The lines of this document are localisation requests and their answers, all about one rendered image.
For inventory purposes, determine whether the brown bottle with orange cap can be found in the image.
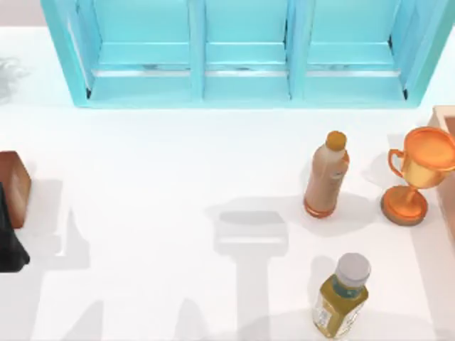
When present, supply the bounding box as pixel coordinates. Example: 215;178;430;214
303;130;350;218

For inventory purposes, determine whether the light blue rack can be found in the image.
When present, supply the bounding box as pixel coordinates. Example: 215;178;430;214
40;0;450;109

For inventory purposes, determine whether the yellow bottle with grey cap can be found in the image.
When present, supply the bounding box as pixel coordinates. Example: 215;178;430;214
311;252;372;340

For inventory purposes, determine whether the orange gold trophy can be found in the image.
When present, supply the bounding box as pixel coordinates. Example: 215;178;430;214
380;126;455;226

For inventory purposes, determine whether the brown bread loaf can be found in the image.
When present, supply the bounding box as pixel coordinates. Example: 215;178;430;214
0;150;32;229

